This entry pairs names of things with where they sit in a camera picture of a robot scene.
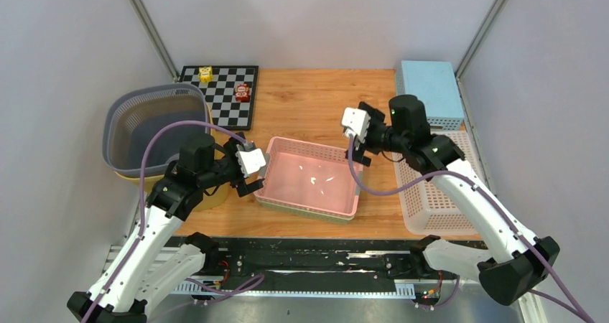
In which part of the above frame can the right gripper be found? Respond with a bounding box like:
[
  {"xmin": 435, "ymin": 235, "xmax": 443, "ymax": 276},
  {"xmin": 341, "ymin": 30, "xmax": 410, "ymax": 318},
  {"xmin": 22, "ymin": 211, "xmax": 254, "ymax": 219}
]
[{"xmin": 344, "ymin": 102, "xmax": 408, "ymax": 167}]

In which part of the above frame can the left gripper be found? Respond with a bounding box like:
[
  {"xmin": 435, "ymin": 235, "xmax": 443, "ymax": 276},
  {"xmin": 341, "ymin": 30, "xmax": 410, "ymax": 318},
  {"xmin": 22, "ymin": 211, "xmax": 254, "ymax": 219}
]
[{"xmin": 199, "ymin": 133, "xmax": 265, "ymax": 195}]

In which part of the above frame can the pink perforated tray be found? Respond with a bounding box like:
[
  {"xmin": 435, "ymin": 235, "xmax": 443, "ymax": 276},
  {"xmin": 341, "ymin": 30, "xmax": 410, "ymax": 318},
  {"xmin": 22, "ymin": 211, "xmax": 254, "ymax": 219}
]
[{"xmin": 254, "ymin": 136, "xmax": 363, "ymax": 215}]

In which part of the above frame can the green perforated tray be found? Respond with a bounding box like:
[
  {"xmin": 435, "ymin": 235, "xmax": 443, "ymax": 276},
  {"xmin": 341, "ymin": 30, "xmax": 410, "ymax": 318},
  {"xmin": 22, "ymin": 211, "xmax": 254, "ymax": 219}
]
[{"xmin": 256, "ymin": 199, "xmax": 355, "ymax": 224}]

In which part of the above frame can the blue perforated tray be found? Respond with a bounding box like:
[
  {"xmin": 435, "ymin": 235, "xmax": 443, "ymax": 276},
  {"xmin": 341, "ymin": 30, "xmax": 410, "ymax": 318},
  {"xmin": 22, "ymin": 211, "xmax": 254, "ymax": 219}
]
[{"xmin": 394, "ymin": 60, "xmax": 465, "ymax": 131}]

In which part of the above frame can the large white perforated basket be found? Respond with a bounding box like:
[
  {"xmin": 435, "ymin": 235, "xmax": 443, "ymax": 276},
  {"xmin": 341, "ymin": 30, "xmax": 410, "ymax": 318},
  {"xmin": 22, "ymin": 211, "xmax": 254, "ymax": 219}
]
[{"xmin": 394, "ymin": 131, "xmax": 483, "ymax": 238}]

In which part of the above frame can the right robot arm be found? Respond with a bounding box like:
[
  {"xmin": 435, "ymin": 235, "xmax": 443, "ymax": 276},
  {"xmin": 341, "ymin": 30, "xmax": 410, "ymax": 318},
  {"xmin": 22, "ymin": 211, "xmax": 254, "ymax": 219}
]
[{"xmin": 341, "ymin": 95, "xmax": 560, "ymax": 306}]

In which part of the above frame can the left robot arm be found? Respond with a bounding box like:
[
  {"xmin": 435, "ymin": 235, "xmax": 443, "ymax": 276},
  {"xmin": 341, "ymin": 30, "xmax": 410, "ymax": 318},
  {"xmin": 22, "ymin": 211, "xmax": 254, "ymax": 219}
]
[{"xmin": 67, "ymin": 133, "xmax": 266, "ymax": 322}]

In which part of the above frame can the yellow ribbed bin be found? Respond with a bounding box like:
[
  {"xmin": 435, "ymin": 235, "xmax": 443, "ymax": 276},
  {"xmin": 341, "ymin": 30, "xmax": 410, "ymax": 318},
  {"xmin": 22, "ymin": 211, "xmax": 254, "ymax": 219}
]
[{"xmin": 105, "ymin": 126, "xmax": 229, "ymax": 212}]

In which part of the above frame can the red owl toy block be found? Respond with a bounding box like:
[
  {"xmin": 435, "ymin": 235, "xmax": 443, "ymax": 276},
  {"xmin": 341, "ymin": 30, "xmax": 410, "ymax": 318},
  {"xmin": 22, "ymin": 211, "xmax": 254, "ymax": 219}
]
[{"xmin": 234, "ymin": 83, "xmax": 251, "ymax": 103}]

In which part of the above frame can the black white checkerboard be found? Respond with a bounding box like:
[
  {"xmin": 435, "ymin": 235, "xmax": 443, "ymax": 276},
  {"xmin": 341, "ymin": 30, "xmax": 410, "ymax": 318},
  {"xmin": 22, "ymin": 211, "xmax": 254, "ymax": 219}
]
[{"xmin": 179, "ymin": 65, "xmax": 259, "ymax": 131}]

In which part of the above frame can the yellow owl toy block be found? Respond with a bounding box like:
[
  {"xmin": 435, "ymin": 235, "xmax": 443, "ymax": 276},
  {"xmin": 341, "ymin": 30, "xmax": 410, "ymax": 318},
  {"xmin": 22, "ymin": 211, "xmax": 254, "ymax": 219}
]
[{"xmin": 198, "ymin": 66, "xmax": 213, "ymax": 83}]

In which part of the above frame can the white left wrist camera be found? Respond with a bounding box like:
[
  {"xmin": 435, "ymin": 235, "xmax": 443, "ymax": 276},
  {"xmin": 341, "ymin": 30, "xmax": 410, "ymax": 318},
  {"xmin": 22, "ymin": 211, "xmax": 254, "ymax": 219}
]
[{"xmin": 236, "ymin": 149, "xmax": 266, "ymax": 178}]

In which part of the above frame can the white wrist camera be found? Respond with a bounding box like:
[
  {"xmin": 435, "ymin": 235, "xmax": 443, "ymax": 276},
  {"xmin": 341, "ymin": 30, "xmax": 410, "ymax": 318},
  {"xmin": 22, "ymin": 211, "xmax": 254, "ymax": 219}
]
[
  {"xmin": 340, "ymin": 107, "xmax": 371, "ymax": 144},
  {"xmin": 236, "ymin": 149, "xmax": 266, "ymax": 178}
]

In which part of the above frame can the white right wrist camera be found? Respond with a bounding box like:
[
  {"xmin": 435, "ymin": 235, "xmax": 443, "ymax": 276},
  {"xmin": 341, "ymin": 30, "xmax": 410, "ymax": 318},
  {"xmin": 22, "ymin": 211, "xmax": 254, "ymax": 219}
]
[{"xmin": 340, "ymin": 107, "xmax": 371, "ymax": 144}]

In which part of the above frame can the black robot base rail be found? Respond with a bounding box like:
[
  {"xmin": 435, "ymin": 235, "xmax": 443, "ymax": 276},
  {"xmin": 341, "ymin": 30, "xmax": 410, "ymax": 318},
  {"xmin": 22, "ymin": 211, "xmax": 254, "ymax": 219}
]
[{"xmin": 109, "ymin": 235, "xmax": 529, "ymax": 307}]

